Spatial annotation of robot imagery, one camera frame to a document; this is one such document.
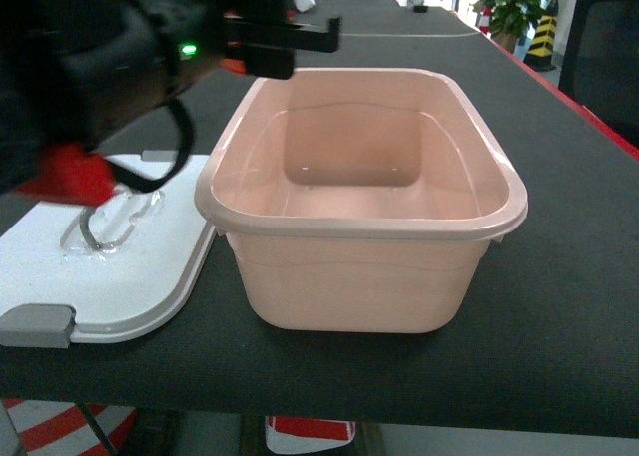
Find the yellow black striped bollard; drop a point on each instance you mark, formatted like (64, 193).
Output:
(540, 52)

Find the pink plastic storage box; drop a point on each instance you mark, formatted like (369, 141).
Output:
(359, 199)

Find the potted green plant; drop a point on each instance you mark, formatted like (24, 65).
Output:
(507, 21)

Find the black office chair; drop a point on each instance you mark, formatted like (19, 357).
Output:
(600, 64)

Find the red white traffic cone left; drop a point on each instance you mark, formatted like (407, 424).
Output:
(60, 428)

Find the red white traffic cone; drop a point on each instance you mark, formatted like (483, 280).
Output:
(298, 436)
(60, 428)

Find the red white traffic cone right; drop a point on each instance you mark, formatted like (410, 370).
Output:
(298, 436)

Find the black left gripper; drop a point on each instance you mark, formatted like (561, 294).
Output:
(261, 37)

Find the white box lid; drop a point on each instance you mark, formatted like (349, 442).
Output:
(72, 275)

